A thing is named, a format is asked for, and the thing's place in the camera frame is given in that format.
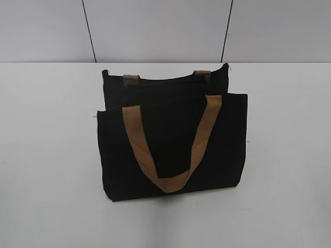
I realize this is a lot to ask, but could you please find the black fabric tote bag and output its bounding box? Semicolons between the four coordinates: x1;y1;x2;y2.
97;64;248;202

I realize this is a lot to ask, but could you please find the tan rear bag handle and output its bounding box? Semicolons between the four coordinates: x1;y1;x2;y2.
122;70;211;87

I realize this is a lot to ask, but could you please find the tan bag handle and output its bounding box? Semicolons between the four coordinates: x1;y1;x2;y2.
122;95;222;193
122;70;211;87

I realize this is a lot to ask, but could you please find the tan front bag handle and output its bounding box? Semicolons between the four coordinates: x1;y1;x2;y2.
122;95;222;193

